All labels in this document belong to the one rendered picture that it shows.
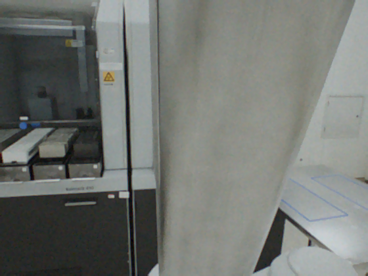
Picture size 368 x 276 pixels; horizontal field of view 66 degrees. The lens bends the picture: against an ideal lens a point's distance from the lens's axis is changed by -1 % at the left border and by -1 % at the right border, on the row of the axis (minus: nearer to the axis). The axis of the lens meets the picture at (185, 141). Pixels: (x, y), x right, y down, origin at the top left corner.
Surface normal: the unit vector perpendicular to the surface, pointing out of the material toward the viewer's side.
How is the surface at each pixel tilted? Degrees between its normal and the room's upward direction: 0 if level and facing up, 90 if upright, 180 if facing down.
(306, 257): 10
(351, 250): 0
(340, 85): 90
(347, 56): 90
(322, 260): 6
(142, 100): 90
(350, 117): 90
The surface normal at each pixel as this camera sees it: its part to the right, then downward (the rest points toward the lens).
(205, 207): -0.30, 0.58
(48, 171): 0.18, 0.26
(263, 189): 0.40, 0.58
